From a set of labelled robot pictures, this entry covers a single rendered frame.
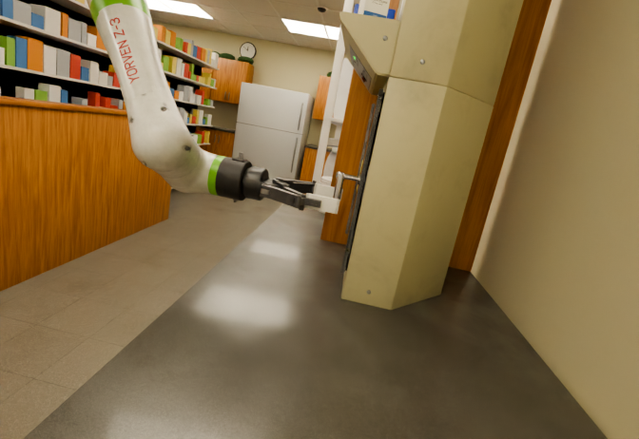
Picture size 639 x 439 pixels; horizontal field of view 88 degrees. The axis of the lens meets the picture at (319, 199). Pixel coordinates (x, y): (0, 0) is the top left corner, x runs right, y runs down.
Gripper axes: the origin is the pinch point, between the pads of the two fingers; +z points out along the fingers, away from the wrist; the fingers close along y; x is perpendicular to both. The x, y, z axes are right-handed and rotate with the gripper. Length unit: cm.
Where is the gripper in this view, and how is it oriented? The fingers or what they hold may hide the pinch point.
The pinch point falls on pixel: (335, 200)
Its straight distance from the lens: 74.6
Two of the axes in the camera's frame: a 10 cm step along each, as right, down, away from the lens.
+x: -1.8, 9.6, 2.1
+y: 1.2, -1.9, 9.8
